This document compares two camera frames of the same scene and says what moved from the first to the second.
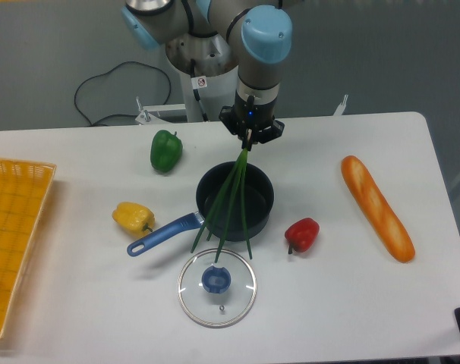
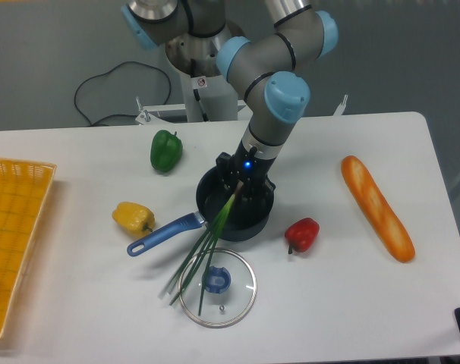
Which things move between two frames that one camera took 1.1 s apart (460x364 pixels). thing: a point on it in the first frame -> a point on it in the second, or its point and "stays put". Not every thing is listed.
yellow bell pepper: [135, 219] stays put
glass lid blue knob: [218, 294] stays put
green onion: [220, 213] -> [201, 255]
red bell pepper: [301, 234] stays put
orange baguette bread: [379, 208] stays put
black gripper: [251, 123] -> [248, 167]
